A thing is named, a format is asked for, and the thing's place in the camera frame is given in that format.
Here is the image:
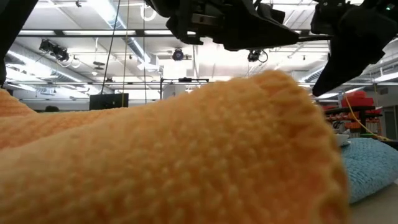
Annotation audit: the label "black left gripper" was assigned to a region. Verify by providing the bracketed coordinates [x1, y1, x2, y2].
[144, 0, 300, 52]

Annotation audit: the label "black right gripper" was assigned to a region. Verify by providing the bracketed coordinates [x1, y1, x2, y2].
[310, 1, 386, 97]

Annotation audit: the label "orange microfiber towel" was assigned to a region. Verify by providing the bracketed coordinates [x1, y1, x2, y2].
[0, 70, 351, 224]

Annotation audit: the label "blue microfiber towel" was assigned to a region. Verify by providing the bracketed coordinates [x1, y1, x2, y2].
[335, 133, 398, 205]

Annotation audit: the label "black ceiling device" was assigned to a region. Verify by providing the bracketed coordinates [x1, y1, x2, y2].
[38, 38, 70, 62]
[247, 49, 269, 63]

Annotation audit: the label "red stacked bins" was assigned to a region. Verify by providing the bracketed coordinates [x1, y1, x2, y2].
[340, 90, 376, 108]

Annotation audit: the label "black shelf table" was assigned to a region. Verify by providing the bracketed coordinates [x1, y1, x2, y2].
[325, 105, 384, 134]

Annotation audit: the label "yellow hanging cable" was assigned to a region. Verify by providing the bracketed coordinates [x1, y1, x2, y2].
[343, 93, 390, 141]

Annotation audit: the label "black rig frame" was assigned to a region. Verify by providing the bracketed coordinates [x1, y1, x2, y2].
[159, 77, 210, 101]

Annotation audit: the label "white ceiling cable loop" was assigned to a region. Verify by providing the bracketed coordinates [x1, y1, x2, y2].
[139, 2, 158, 22]

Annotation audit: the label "thin black hanging cable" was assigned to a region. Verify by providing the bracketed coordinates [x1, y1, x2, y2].
[142, 0, 147, 104]

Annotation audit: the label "silver ceiling duct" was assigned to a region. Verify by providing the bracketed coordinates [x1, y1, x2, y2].
[121, 36, 161, 71]

